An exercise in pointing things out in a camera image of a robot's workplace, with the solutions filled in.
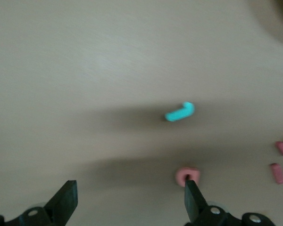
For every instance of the red letter b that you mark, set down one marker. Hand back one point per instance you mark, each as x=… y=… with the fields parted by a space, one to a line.
x=180 y=175

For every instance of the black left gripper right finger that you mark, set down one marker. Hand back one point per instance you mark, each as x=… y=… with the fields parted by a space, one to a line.
x=194 y=204

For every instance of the brown table cover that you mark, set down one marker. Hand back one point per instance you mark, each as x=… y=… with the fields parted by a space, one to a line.
x=61 y=70

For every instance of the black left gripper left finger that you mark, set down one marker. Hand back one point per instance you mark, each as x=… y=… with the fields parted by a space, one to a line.
x=61 y=204

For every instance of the teal letter r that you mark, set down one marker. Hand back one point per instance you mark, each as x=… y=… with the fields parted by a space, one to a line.
x=179 y=114

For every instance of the dark red letter i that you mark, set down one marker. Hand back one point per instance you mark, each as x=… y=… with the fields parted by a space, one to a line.
x=278 y=174

